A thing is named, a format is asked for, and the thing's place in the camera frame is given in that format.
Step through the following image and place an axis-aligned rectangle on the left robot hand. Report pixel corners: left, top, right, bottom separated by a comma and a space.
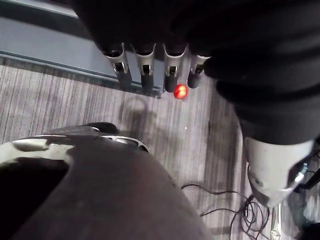
70, 0, 320, 208

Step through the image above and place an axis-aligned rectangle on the grey shelf base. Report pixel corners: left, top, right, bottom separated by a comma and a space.
0, 0, 163, 99

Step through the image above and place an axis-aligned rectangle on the small red ball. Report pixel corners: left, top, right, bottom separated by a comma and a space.
173, 84, 188, 100

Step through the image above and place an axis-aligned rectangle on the dark robot foot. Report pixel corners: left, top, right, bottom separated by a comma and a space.
86, 121, 120, 135

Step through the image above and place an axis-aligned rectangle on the silver robot leg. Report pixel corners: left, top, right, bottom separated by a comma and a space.
0, 126, 213, 240

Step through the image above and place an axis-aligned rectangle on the black floor cable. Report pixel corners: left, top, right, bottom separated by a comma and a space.
180, 183, 272, 240

